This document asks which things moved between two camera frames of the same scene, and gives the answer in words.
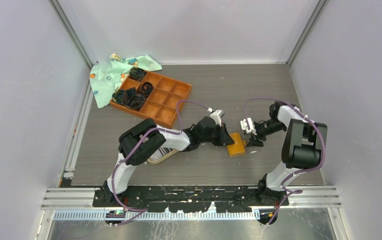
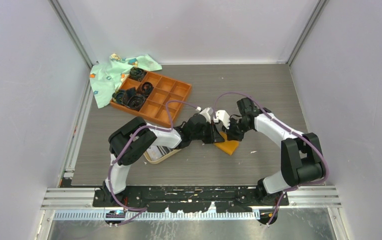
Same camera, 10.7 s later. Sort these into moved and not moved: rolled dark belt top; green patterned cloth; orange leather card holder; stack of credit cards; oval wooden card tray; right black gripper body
Moved: right black gripper body; orange leather card holder
Not moved: oval wooden card tray; rolled dark belt top; green patterned cloth; stack of credit cards
